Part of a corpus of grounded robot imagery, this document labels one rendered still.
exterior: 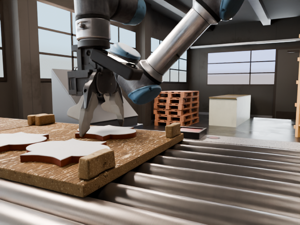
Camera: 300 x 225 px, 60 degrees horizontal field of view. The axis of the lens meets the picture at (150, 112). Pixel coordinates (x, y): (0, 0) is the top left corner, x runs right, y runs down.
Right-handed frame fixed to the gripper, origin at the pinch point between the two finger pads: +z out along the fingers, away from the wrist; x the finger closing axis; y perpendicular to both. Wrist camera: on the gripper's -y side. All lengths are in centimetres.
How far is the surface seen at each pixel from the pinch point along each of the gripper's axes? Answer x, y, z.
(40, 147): 18.6, -0.6, -0.5
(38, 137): 12.7, 6.8, -0.8
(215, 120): -622, 109, 78
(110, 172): 20.3, -15.1, 1.4
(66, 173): 23.7, -10.8, 1.0
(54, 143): 15.0, 0.1, -0.5
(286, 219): 20.6, -35.4, 3.6
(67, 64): -296, 290, -55
